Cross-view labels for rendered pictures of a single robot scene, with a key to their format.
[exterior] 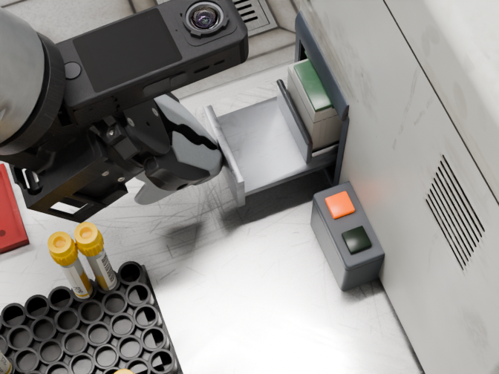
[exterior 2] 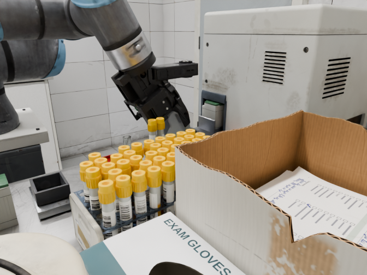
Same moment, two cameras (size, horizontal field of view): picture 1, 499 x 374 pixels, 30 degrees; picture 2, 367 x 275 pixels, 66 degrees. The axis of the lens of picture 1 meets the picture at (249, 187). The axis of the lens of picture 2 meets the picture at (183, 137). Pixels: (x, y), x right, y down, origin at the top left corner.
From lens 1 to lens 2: 0.50 m
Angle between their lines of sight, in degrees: 45
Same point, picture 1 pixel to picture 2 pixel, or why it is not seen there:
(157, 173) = (179, 101)
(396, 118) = (245, 67)
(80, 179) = (157, 99)
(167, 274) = not seen: hidden behind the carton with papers
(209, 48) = (189, 64)
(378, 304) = not seen: hidden behind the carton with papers
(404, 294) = not seen: hidden behind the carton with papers
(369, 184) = (238, 116)
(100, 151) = (164, 87)
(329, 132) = (219, 119)
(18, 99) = (147, 46)
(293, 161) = (209, 133)
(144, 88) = (175, 70)
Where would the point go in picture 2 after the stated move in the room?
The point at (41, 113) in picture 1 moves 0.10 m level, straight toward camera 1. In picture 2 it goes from (152, 57) to (189, 61)
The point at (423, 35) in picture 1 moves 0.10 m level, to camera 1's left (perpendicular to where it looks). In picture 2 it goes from (250, 23) to (200, 22)
